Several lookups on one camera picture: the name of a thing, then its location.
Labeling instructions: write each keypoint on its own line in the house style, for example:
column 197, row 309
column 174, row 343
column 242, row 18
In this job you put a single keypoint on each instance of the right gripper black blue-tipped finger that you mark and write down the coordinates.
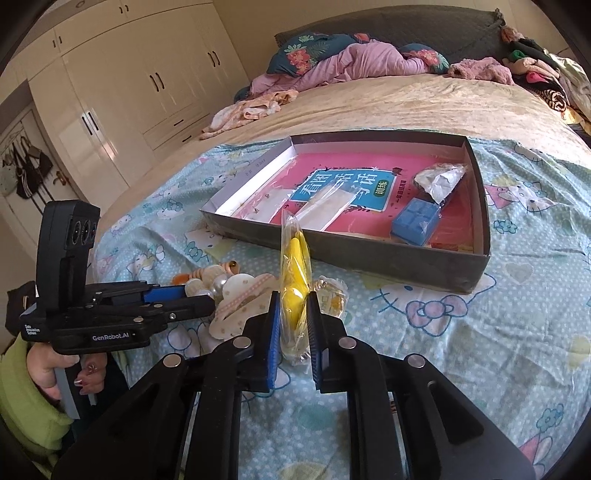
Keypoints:
column 152, row 291

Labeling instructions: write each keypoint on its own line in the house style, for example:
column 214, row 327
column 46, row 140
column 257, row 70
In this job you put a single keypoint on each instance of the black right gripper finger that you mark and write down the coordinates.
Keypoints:
column 180, row 309

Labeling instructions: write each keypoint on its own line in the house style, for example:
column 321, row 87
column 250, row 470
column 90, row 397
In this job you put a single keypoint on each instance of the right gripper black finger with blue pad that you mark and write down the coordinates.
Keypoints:
column 181, row 419
column 406, row 419

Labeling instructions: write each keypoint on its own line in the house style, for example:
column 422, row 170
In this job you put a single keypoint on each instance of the yellow item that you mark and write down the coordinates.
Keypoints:
column 295, row 285

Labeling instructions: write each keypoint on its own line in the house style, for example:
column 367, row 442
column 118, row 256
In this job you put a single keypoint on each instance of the clear bag of jewelry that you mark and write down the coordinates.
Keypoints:
column 440, row 180

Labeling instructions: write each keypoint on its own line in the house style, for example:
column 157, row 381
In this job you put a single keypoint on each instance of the pearl hair accessory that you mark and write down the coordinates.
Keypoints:
column 212, row 288

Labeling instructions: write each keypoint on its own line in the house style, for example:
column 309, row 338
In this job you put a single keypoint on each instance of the bag with gold earrings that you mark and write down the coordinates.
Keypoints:
column 332, row 296

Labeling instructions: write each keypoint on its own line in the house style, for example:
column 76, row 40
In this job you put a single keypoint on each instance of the green sleeve forearm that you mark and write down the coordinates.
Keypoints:
column 35, row 422

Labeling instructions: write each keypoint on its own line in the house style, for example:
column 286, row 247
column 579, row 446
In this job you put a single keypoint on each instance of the cream polka dot hair clip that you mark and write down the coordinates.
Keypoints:
column 243, row 297

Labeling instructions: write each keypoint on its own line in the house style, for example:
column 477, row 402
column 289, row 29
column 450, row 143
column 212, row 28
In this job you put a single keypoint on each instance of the Hello Kitty blue sheet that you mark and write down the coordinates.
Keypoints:
column 518, row 345

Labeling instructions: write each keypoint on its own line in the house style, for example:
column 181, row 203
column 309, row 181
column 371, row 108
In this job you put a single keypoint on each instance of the hanging bags on door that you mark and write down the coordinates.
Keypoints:
column 24, row 170

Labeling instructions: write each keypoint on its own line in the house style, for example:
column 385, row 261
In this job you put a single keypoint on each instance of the clear flat plastic bag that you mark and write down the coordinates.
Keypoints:
column 326, row 205

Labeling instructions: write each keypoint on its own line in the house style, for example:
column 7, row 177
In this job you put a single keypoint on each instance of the peach clothes on bed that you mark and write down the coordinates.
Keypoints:
column 247, row 111

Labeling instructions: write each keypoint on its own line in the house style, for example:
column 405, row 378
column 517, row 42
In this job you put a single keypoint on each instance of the blue plastic case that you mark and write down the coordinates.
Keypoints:
column 417, row 222

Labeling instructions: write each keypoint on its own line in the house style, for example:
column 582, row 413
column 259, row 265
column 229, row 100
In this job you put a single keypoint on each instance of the cream wardrobe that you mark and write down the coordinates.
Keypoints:
column 120, row 85

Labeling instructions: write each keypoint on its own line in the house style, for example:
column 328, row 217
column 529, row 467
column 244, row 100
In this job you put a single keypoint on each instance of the grey cardboard box tray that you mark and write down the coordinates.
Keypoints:
column 453, row 271

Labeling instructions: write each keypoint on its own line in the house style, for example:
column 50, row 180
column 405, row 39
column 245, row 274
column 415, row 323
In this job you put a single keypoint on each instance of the floral dark blue pillow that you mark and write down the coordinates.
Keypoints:
column 302, row 52

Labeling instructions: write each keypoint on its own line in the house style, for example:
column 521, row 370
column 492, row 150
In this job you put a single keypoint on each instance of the purple duvet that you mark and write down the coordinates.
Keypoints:
column 358, row 61

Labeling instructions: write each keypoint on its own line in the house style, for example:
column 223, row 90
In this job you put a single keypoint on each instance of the beige bed blanket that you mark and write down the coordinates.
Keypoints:
column 470, row 108

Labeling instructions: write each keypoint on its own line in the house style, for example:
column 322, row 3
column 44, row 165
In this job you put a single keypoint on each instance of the pink fuzzy garment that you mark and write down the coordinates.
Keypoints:
column 486, row 69

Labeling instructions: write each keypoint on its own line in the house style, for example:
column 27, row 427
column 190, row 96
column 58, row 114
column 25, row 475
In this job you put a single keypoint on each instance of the pile of clothes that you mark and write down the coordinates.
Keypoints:
column 560, row 82

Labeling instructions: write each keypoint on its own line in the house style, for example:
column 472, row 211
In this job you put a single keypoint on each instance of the dark grey headboard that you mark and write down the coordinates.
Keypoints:
column 456, row 32

